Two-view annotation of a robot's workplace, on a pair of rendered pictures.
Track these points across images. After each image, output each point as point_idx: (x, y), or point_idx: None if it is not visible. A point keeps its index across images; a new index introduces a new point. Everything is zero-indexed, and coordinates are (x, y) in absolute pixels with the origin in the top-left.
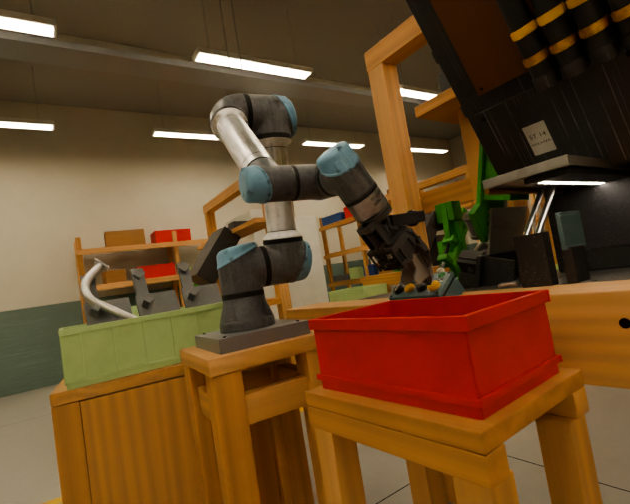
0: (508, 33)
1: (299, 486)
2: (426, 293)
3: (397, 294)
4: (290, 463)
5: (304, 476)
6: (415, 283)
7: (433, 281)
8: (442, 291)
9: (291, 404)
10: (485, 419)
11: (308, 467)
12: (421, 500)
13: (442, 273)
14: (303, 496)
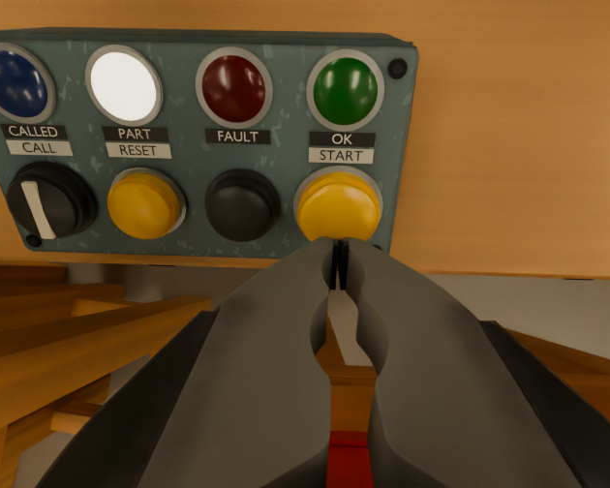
0: None
1: (20, 317)
2: (300, 247)
3: (74, 233)
4: None
5: (13, 306)
6: (148, 147)
7: (340, 201)
8: (393, 225)
9: None
10: None
11: (5, 296)
12: None
13: (355, 88)
14: (34, 311)
